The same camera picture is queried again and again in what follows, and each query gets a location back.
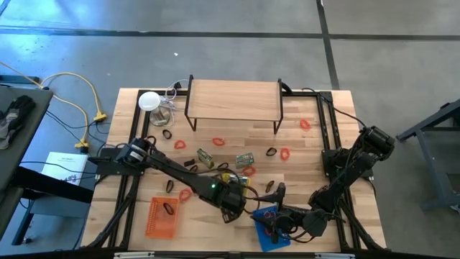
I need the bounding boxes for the white mushroom lamp brass stem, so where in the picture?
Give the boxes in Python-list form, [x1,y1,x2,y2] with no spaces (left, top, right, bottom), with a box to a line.
[138,91,173,127]

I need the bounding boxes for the wooden riser shelf black legs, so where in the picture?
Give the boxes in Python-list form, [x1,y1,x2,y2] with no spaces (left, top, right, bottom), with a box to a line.
[184,74,285,135]

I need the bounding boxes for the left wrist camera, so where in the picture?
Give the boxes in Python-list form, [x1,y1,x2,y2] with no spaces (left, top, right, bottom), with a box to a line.
[221,211,241,224]

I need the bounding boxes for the blue plastic basket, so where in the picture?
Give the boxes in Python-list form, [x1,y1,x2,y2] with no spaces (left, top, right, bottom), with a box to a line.
[252,204,292,253]

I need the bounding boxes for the grey black work glove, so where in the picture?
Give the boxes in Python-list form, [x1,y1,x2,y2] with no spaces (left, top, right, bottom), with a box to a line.
[0,94,37,150]

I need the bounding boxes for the yellow extension cable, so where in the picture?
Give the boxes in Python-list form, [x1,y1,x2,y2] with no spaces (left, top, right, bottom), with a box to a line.
[0,60,109,151]

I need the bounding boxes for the crayon box with colour dots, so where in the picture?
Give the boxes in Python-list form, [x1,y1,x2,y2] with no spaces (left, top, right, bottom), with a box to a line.
[235,152,256,170]

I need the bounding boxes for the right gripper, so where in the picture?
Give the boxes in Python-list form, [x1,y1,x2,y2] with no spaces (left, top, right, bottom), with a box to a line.
[252,195,306,237]

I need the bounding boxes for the black side table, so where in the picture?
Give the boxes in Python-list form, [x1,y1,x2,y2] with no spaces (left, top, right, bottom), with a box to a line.
[0,75,95,249]

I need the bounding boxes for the black aluminium rig frame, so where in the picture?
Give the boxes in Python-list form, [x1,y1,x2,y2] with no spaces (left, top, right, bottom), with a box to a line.
[83,88,388,253]

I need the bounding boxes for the silver metal bracket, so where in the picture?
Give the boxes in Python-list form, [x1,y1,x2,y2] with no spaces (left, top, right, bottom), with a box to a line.
[315,253,357,259]
[114,251,155,259]

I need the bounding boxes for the white lamp cable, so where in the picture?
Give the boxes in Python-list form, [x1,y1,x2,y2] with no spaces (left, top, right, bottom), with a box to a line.
[157,78,190,127]

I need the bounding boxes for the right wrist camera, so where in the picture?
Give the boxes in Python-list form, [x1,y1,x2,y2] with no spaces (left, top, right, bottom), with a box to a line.
[274,181,288,202]

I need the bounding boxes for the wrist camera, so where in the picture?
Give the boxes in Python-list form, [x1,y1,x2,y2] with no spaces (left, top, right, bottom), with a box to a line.
[221,211,241,224]
[274,181,288,202]

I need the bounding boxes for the yellow plastic basket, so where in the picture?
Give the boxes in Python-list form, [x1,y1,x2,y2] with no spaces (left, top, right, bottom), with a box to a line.
[218,171,252,198]

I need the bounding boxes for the dark grey metal table frame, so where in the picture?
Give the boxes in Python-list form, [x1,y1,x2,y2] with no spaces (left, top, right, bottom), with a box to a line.
[396,99,460,214]

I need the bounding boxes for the green yellow crayon box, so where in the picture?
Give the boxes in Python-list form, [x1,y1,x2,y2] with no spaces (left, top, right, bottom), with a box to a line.
[196,147,215,170]

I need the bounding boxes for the orange plastic basket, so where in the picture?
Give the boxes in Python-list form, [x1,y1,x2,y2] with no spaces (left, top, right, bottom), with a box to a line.
[144,196,180,240]

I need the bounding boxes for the white paper booklet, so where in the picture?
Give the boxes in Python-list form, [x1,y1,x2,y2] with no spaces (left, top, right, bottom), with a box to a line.
[41,151,89,187]

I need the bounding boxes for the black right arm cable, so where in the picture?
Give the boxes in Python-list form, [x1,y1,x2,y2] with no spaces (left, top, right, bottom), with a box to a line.
[300,87,367,129]

